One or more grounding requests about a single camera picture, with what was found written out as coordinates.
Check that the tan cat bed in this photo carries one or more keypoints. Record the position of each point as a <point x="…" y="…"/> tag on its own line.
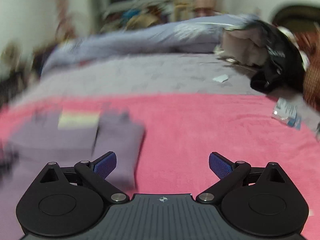
<point x="142" y="21"/>

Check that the pink towel blanket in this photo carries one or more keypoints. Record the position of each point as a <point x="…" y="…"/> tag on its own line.
<point x="183" y="129"/>

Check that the white paper scrap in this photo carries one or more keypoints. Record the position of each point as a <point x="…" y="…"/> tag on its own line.
<point x="221" y="78"/>

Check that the blue-grey floral duvet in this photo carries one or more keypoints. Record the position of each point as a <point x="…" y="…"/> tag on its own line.
<point x="199" y="36"/>

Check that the dark bed headboard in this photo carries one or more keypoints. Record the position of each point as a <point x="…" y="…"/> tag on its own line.
<point x="297" y="17"/>

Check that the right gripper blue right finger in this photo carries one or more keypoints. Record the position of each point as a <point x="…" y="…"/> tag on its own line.
<point x="230" y="175"/>

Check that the small plastic packet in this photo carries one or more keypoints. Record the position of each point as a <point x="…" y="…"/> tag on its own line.
<point x="287" y="113"/>

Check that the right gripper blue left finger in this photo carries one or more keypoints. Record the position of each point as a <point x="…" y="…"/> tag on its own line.
<point x="93" y="174"/>

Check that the lavender butterfly bed sheet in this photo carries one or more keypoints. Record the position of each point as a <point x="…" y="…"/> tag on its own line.
<point x="143" y="74"/>

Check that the red plaid garment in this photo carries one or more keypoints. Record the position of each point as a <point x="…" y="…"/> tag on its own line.
<point x="308" y="42"/>

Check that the black and beige jacket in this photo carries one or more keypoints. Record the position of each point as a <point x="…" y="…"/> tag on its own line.
<point x="274" y="51"/>

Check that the purple fleece shirt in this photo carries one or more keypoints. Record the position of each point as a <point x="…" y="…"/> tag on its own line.
<point x="65" y="137"/>

